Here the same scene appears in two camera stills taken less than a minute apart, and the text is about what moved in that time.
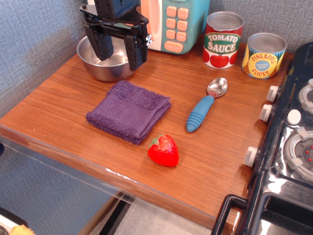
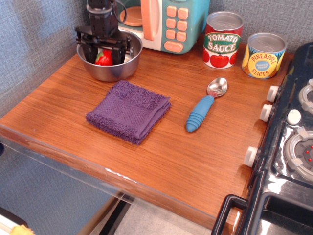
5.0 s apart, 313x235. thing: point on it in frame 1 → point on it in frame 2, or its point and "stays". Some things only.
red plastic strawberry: x=164 y=150 → x=104 y=58
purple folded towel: x=129 y=111 stays
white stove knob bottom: x=250 y=156 stays
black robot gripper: x=121 y=17 → x=102 y=30
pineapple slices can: x=263 y=56 stays
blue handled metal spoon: x=216 y=87 stays
